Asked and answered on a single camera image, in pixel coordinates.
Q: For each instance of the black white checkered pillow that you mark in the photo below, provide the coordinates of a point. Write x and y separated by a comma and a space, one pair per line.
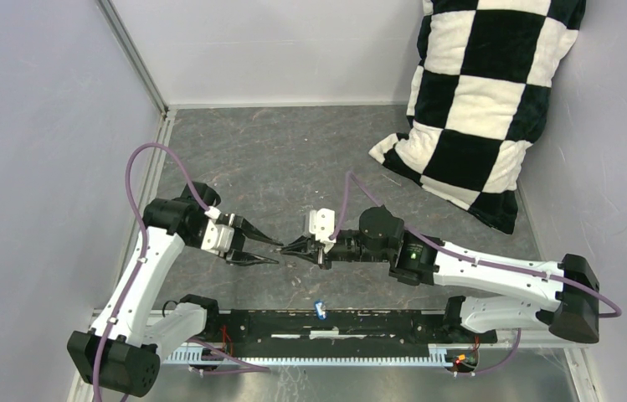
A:
479, 98

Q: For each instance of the aluminium frame rail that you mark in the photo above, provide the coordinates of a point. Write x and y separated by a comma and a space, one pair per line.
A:
155, 160

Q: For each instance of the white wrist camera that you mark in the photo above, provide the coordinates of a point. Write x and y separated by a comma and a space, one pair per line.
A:
214, 241
319, 224

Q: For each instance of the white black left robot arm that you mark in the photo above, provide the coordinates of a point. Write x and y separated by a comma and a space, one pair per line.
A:
120, 351

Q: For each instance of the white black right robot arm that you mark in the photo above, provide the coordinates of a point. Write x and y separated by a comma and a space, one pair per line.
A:
559, 296

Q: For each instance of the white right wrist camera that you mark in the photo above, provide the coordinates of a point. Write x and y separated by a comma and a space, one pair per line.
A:
319, 224

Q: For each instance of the blue plastic key tag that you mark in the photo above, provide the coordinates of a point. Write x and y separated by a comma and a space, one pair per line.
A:
320, 310

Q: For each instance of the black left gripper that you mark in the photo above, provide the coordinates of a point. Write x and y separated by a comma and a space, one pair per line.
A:
242, 225

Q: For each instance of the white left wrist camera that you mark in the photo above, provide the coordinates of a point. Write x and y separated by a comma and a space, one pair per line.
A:
214, 241

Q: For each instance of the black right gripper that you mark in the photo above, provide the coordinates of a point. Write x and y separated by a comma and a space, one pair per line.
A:
316, 253

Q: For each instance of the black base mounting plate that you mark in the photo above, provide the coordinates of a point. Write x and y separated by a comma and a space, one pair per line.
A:
344, 334

